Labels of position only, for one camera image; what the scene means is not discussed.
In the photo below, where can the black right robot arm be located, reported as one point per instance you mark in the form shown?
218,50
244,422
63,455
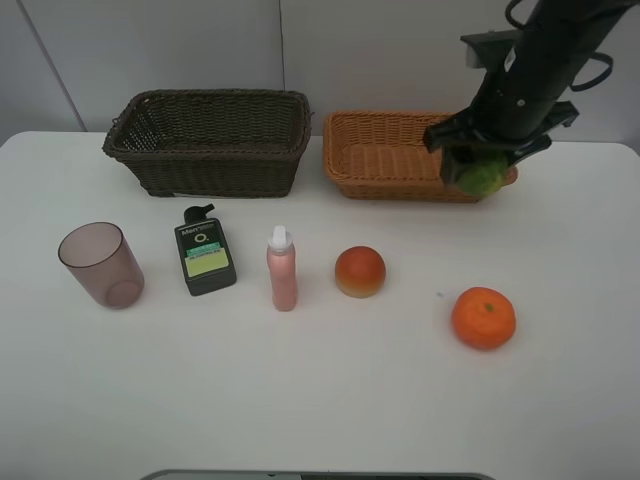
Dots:
568,35

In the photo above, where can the green toy mango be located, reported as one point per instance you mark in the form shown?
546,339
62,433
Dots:
484,177

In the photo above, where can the pink spray bottle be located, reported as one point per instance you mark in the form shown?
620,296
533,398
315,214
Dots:
281,262

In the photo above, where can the translucent pink plastic cup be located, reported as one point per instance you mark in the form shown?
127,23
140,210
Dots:
100,259

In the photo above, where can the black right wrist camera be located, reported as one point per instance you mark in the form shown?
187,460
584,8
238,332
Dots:
488,50

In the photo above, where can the dark brown wicker basket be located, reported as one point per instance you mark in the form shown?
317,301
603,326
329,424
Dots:
229,143

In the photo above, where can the black lotion pump bottle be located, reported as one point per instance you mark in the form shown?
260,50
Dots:
204,253

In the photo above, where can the orange toy tangerine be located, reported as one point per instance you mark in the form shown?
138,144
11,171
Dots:
483,319

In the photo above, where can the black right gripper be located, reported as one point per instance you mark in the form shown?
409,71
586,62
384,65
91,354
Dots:
511,116

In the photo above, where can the red yellow toy apple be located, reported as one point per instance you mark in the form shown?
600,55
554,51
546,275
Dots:
360,272

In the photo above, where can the orange wicker basket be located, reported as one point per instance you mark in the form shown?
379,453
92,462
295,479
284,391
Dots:
380,155

